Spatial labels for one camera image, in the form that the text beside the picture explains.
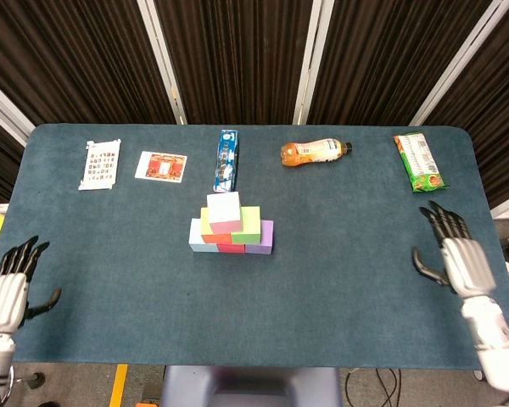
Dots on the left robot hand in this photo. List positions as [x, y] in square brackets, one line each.
[4, 297]

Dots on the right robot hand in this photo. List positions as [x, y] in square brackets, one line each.
[466, 267]

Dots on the light blue cube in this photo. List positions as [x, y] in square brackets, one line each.
[197, 239]

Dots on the purple cube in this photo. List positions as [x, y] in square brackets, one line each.
[263, 243]

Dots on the orange yellow cube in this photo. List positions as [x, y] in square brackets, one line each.
[214, 238]

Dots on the green cube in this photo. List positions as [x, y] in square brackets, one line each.
[250, 224]

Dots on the red tan cube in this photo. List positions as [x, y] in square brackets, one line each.
[231, 248]

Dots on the pink cube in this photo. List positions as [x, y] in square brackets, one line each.
[224, 210]

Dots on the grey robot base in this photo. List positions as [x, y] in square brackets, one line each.
[250, 388]

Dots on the green snack bag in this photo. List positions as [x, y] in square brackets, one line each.
[421, 163]

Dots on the dark brown curtain panel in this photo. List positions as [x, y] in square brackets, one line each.
[492, 127]
[377, 55]
[0, 169]
[68, 55]
[237, 59]

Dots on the white sticker sheet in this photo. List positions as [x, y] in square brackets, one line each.
[100, 165]

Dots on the orange drink bottle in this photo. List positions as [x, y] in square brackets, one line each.
[309, 153]

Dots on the red and white card packet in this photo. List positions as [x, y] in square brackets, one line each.
[161, 167]

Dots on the blue felt table cover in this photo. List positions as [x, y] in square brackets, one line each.
[237, 322]

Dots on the blue biscuit box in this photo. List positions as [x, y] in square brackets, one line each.
[226, 165]

